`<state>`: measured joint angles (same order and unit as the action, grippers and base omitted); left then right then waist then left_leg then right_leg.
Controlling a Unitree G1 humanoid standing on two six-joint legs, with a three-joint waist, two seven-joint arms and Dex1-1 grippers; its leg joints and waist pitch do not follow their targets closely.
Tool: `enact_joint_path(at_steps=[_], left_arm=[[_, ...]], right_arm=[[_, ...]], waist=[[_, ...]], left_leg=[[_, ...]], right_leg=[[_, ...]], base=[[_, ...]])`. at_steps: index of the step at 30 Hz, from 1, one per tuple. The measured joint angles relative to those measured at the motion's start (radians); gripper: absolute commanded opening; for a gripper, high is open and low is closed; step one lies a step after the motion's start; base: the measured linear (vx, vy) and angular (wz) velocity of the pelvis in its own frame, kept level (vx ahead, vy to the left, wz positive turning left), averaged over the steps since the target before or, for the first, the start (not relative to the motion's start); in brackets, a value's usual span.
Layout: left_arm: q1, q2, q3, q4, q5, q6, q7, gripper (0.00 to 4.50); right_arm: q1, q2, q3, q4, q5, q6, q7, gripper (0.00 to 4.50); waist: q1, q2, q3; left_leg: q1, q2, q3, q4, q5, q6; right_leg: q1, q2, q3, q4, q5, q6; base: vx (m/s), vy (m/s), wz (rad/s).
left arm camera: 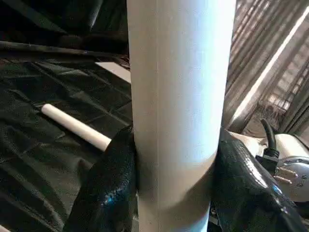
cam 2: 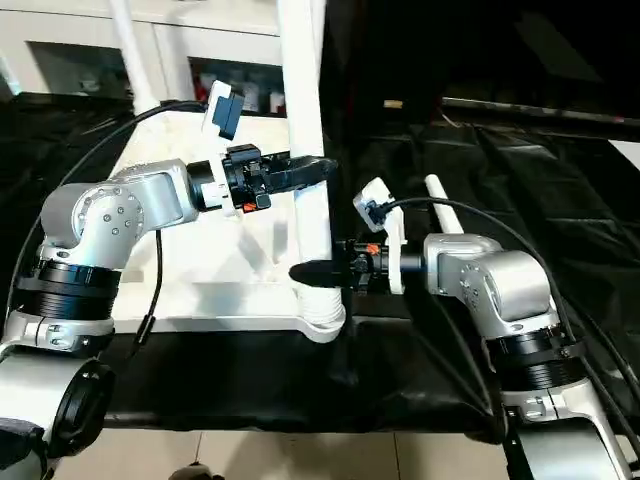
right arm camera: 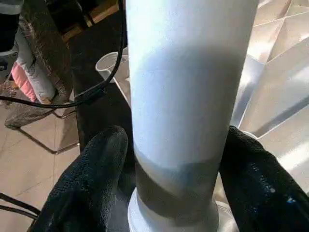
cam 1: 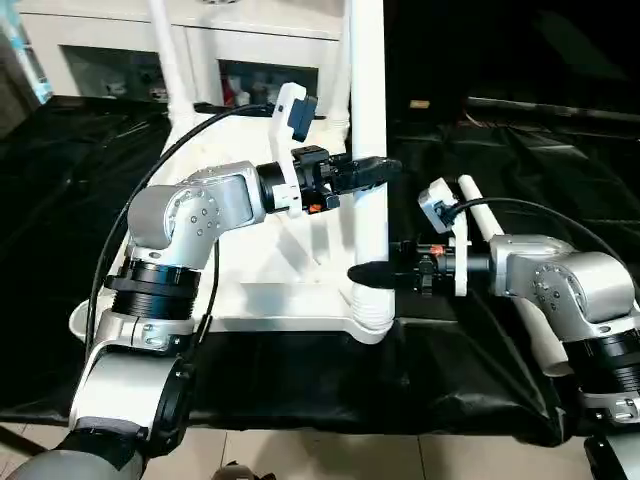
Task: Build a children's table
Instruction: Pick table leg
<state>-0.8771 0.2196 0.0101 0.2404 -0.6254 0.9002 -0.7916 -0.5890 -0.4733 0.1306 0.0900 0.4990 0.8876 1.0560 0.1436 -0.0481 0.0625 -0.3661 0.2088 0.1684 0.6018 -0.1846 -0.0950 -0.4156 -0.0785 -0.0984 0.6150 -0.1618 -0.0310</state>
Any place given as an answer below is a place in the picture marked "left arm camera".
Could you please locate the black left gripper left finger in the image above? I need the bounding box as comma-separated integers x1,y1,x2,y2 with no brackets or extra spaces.
63,127,140,232

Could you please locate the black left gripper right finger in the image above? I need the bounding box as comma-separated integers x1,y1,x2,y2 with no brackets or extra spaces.
211,129,303,232

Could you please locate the white plastic table leg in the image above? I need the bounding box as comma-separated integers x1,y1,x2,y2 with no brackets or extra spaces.
40,103,112,152
126,0,238,232

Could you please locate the black work surface mat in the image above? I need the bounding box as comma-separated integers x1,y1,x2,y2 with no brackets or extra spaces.
0,54,136,232

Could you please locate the beige slatted window blind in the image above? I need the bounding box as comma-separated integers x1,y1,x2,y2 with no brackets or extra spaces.
224,0,309,136

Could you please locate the black backdrop cloth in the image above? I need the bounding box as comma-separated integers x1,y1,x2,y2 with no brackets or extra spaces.
0,0,129,49

